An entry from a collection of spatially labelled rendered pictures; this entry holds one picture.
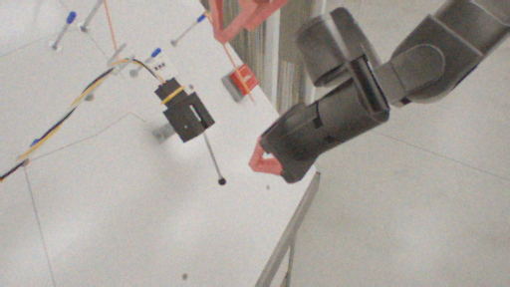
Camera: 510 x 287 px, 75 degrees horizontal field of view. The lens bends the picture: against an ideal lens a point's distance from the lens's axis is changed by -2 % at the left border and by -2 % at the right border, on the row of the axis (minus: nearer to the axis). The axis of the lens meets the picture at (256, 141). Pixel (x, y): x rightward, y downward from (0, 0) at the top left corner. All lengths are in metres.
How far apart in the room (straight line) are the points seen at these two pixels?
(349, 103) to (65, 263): 0.37
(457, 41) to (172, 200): 0.42
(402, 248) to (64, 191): 1.60
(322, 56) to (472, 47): 0.13
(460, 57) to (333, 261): 1.45
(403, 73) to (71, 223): 0.41
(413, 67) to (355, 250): 1.50
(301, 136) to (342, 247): 1.41
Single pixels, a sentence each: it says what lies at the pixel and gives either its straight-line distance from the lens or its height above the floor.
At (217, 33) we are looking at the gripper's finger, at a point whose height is 1.30.
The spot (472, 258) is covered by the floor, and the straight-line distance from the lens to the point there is 1.96.
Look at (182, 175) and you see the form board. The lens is 0.56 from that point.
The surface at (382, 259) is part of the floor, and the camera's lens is 1.77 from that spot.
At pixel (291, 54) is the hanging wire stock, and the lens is 1.46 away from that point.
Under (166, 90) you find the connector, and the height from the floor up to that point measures 1.19.
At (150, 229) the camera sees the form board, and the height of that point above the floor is 1.03.
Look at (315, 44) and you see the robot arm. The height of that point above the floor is 1.29.
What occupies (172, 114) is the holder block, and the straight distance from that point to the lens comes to 0.50.
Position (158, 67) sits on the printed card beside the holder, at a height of 1.17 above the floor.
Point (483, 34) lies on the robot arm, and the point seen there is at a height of 1.33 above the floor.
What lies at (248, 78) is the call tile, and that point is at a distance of 0.68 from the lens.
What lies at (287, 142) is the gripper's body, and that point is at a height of 1.19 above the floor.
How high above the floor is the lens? 1.43
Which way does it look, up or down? 40 degrees down
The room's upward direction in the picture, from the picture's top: straight up
